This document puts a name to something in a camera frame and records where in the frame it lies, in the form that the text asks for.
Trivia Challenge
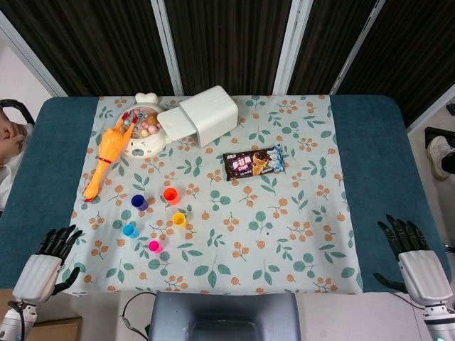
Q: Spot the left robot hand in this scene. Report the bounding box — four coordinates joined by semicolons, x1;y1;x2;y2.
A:
12;224;83;303

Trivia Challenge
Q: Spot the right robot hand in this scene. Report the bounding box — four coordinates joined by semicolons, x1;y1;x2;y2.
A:
373;214;452;309

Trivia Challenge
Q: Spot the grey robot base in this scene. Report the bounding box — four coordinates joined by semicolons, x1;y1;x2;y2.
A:
148;291;299;341

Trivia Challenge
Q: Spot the person in white clothes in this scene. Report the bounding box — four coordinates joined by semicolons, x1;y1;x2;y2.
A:
0;106;31;214

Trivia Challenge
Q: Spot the white sneaker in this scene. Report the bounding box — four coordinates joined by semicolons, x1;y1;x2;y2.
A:
427;135;455;180

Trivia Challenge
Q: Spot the teal table cover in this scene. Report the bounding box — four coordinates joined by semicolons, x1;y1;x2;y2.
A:
0;94;449;294

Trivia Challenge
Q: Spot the black flat object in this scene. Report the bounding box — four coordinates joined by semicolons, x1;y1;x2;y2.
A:
424;126;455;143

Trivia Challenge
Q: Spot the orange rubber chicken toy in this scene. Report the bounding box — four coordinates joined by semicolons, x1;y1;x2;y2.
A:
82;110;140;203

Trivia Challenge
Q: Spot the orange plastic cup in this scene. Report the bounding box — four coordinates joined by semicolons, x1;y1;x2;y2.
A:
162;187;180;206

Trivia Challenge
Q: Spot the black chair armrest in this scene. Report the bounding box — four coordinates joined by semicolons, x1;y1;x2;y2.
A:
0;99;36;125

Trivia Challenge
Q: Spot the white animal-shaped bowl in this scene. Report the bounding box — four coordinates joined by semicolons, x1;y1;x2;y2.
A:
122;92;168;159

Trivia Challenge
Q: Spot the floral tablecloth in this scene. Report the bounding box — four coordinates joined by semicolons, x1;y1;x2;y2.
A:
53;94;364;296

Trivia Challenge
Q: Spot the chocolate cone snack packet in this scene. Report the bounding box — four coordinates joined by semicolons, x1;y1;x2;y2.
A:
223;144;287;182

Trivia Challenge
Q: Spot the white plastic bin with lid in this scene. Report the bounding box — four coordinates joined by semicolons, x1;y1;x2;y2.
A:
156;85;239;148

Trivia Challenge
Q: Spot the dark folding screen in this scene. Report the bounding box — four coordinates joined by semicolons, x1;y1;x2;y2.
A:
0;0;455;129

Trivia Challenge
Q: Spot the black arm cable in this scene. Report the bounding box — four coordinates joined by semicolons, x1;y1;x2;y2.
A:
7;301;28;341

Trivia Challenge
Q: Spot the black floor cable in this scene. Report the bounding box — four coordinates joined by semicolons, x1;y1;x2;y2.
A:
120;293;157;340

